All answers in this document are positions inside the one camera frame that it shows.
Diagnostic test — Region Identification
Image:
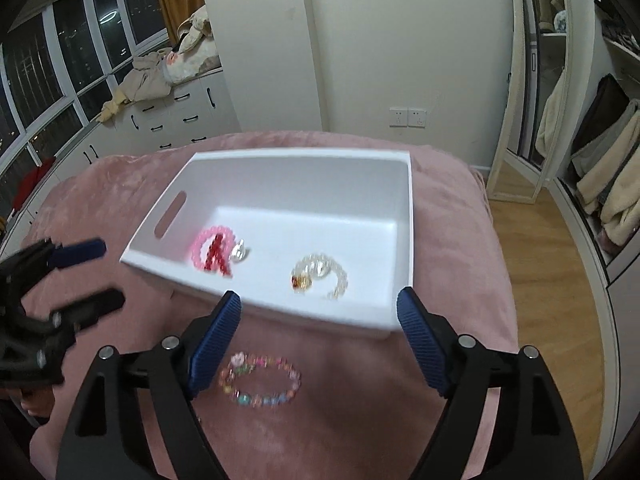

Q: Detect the red bead bracelet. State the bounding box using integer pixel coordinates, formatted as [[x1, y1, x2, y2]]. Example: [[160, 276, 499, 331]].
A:
[[205, 232, 233, 278]]

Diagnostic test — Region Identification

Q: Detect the white hanging garment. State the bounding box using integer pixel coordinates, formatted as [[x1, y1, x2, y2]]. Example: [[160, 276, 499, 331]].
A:
[[535, 67, 566, 161]]

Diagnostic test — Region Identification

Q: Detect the standing mirror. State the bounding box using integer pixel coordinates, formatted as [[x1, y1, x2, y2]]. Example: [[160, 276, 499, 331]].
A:
[[486, 0, 571, 204]]

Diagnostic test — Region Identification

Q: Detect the pink fluffy blanket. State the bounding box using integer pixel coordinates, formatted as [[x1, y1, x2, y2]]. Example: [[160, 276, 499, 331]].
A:
[[20, 130, 521, 480]]

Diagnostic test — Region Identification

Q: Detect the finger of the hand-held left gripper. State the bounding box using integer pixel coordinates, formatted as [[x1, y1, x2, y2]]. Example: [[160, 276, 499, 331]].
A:
[[20, 239, 107, 271], [49, 288, 126, 333]]

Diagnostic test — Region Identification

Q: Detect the large dark window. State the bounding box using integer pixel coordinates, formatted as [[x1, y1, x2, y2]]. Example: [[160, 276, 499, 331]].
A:
[[0, 0, 171, 176]]

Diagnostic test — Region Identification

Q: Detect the white drawer cabinet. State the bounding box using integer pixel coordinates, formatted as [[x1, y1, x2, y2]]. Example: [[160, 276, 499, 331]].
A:
[[0, 67, 241, 261]]

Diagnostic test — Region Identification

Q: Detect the red cloth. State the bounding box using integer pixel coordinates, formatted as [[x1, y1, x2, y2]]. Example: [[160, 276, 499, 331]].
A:
[[10, 157, 57, 211]]

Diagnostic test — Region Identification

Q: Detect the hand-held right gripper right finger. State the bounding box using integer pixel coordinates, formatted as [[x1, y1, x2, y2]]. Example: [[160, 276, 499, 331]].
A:
[[396, 286, 586, 480]]

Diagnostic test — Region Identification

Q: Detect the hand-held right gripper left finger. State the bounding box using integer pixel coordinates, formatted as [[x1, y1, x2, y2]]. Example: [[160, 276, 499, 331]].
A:
[[55, 290, 243, 480]]

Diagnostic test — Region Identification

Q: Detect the white plastic storage box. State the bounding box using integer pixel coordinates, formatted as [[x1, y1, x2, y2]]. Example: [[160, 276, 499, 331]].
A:
[[120, 147, 417, 341]]

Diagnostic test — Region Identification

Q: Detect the pink bead bracelet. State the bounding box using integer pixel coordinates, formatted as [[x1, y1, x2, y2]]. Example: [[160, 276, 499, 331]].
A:
[[189, 226, 250, 272]]

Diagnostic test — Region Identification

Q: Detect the dark hanging coat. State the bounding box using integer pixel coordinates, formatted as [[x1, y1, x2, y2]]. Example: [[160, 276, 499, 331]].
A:
[[570, 74, 631, 171]]

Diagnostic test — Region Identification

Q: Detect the open white wardrobe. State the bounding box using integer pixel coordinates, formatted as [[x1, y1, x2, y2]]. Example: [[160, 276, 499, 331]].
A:
[[500, 0, 640, 291]]

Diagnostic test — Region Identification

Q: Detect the pile of cream clothes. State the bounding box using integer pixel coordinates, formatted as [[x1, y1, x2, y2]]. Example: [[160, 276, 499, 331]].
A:
[[167, 5, 221, 83]]

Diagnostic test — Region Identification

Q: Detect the multicolour bead bracelet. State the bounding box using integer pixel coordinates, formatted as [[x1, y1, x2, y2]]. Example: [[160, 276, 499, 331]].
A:
[[217, 351, 302, 409]]

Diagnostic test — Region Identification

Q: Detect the white bead bracelet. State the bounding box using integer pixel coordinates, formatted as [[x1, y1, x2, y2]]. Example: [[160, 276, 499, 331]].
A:
[[291, 252, 349, 301]]

